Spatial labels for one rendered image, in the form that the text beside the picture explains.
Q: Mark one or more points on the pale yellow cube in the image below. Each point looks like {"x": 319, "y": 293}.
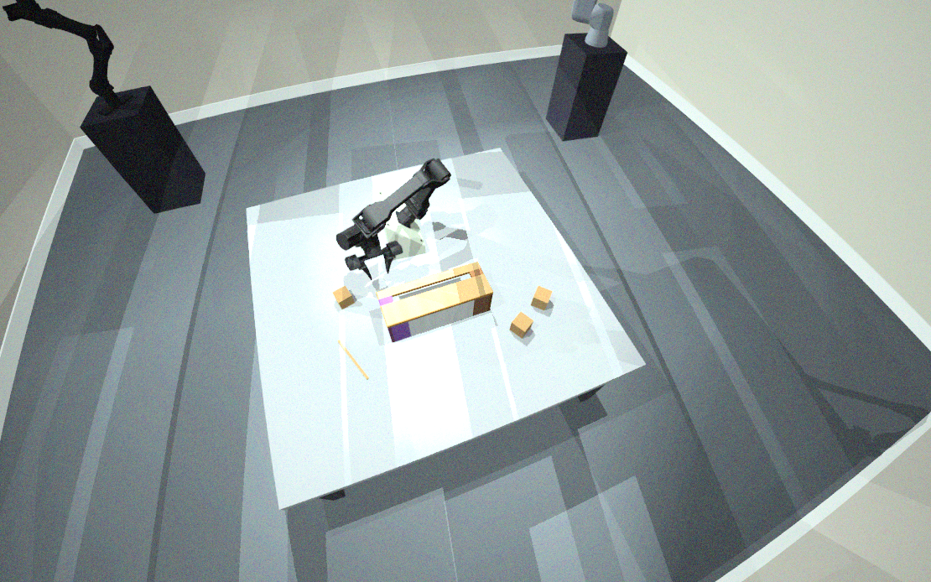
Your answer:
{"x": 521, "y": 325}
{"x": 541, "y": 298}

